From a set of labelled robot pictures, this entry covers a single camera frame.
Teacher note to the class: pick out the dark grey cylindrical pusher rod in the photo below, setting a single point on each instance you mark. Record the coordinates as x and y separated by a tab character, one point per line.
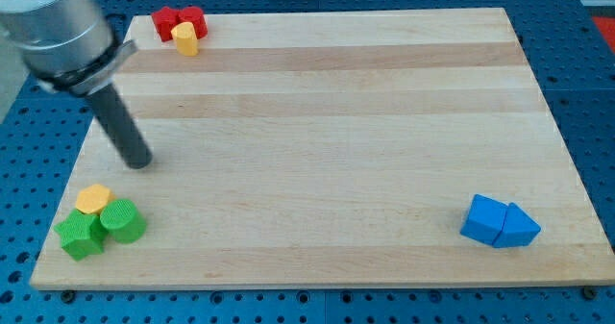
115	119

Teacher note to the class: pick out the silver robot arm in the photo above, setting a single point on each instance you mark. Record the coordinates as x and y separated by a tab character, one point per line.
69	45

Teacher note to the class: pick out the blue triangle block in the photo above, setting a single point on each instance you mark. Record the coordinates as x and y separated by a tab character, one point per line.
518	230

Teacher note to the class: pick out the yellow hexagon block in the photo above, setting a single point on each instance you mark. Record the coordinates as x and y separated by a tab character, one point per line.
93	199

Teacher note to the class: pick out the red star block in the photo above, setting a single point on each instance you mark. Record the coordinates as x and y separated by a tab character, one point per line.
165	19

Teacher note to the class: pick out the yellow rounded block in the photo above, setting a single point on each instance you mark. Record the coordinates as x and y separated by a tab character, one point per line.
186	41

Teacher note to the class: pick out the green cylinder block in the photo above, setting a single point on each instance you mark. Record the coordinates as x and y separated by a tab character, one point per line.
123	221

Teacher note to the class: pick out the red cylinder block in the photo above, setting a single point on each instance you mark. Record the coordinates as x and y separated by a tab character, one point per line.
196	17

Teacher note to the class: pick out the green star block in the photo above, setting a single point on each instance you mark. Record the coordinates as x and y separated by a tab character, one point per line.
81	235

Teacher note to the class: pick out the wooden board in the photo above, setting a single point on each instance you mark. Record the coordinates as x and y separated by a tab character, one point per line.
335	149

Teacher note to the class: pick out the blue cube block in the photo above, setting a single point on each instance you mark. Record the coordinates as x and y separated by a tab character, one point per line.
484	220

